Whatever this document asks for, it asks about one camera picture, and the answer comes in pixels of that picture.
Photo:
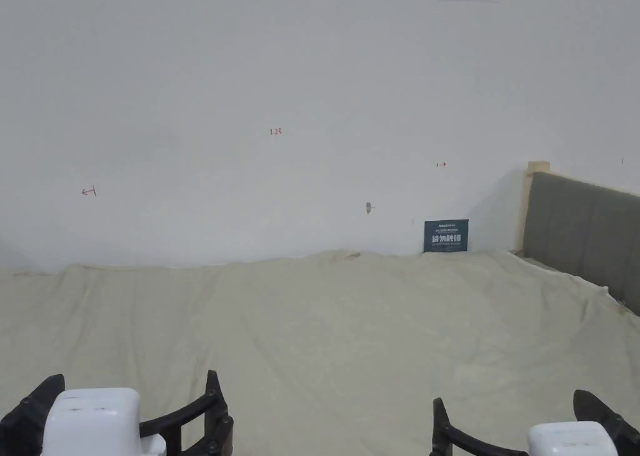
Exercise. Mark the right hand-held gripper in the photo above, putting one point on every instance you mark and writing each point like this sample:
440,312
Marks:
570,440

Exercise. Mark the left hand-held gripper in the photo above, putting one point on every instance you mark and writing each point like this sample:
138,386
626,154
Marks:
95,423

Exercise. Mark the grey padded headboard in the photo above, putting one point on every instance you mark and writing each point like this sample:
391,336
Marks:
580,231

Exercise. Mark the dark blue sign card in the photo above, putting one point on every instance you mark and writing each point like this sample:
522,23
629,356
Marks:
446,236

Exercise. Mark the bed with beige sheet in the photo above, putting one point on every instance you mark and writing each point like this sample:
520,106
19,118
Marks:
320,326

